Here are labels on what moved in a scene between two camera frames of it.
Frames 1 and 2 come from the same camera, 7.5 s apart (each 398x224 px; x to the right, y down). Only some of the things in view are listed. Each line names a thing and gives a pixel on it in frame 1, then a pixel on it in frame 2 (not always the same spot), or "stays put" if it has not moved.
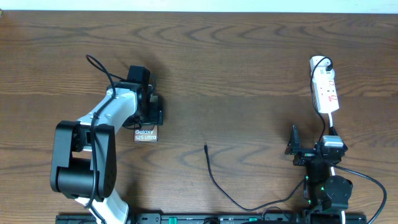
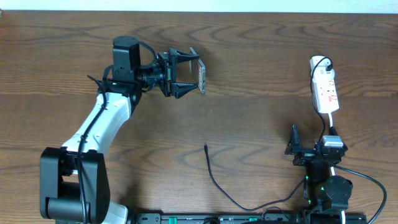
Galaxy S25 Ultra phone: x=148 y=134 -> x=201 y=74
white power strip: x=325 y=85 stays put
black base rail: x=218 y=218 stays put
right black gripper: x=305 y=155 stays put
